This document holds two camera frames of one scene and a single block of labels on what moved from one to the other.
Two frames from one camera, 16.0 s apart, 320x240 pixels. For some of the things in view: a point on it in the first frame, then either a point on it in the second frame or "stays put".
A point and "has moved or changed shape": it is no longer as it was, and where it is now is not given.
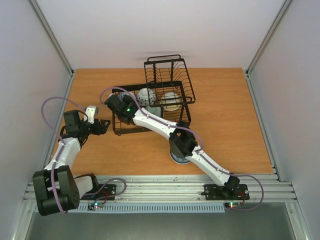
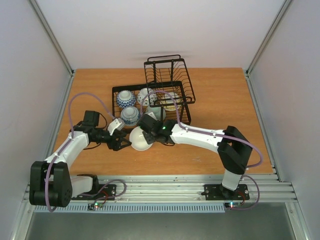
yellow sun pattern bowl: [171, 101] stays put
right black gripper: [110, 100] → [147, 137]
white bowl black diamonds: [142, 97] stays put
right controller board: [231, 205] stays put
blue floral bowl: [177, 160] has moved or changed shape
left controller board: [92, 206] stays put
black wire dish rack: [167, 90] stays put
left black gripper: [101, 128] → [116, 146]
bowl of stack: [181, 160] → [137, 140]
